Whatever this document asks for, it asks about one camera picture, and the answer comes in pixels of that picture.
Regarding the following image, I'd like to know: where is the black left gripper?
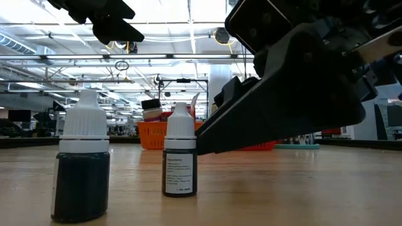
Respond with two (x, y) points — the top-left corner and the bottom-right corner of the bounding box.
(46, 0), (145, 45)

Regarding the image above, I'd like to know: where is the garlic powder jar purple label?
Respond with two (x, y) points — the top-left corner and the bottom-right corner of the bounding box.
(141, 98), (164, 123)

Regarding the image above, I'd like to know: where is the dropper bottle with ingredients label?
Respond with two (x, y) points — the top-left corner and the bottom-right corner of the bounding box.
(161, 102), (198, 198)

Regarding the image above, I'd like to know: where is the white building column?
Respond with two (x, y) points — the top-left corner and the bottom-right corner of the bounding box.
(209, 64), (233, 104)

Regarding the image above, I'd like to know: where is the orange plastic basket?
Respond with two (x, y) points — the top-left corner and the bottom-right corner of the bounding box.
(137, 121), (205, 151)

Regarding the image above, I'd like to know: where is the black background machine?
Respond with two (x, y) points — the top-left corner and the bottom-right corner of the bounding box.
(33, 100), (67, 138)

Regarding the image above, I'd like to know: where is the black background monitor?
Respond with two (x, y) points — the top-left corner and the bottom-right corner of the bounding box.
(8, 109), (32, 123)

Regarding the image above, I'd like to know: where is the dark dropper bottle white cap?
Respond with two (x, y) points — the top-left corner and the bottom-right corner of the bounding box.
(50, 89), (111, 223)

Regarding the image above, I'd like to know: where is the hanging black cable loop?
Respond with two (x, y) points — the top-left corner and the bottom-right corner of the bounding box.
(114, 60), (130, 72)

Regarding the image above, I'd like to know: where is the metal box grater teal handle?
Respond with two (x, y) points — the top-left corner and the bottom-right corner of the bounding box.
(274, 133), (320, 150)

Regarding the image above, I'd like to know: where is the black metal frame rig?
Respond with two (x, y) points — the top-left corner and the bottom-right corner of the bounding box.
(156, 77), (210, 122)

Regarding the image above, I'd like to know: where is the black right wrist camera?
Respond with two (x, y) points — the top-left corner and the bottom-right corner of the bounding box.
(224, 0), (295, 55)

